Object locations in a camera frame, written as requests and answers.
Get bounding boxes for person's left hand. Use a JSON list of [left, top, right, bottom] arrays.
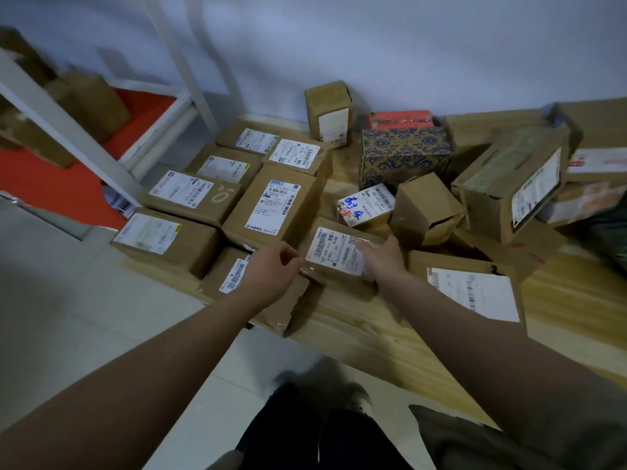
[[236, 241, 303, 312]]

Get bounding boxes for person's right hand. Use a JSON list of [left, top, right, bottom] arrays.
[[354, 235, 408, 290]]

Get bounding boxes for small labelled cardboard box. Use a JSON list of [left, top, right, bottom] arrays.
[[297, 217, 388, 300]]

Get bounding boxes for person's right forearm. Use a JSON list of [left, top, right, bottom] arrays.
[[376, 281, 627, 470]]

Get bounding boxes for person's left forearm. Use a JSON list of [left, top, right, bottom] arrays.
[[0, 288, 263, 470]]

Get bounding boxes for white packet with blue writing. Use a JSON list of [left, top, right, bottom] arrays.
[[336, 184, 396, 228]]

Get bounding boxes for pile of brown cardboard parcels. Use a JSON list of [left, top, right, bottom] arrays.
[[103, 81, 627, 338]]

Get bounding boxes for low wooden platform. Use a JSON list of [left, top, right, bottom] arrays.
[[122, 115, 627, 429]]

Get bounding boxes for blue patterned box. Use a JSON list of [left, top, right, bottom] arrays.
[[360, 127, 452, 192]]

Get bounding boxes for red box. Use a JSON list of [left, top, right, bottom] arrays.
[[368, 110, 435, 132]]

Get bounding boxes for person's shoe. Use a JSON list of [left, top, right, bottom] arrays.
[[342, 383, 374, 417]]

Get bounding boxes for person's dark trousers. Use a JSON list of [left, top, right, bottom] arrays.
[[234, 382, 413, 470]]

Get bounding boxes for person's olive shirt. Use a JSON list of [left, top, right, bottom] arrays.
[[409, 404, 569, 470]]

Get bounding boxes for dark green bag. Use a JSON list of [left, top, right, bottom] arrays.
[[585, 198, 627, 272]]

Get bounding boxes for red shelf board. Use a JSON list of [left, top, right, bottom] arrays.
[[0, 88, 177, 230]]

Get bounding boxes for brown carton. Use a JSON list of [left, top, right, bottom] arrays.
[[0, 26, 75, 170], [58, 72, 132, 143]]

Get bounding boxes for white metal shelf rack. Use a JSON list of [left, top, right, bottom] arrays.
[[0, 0, 219, 203]]

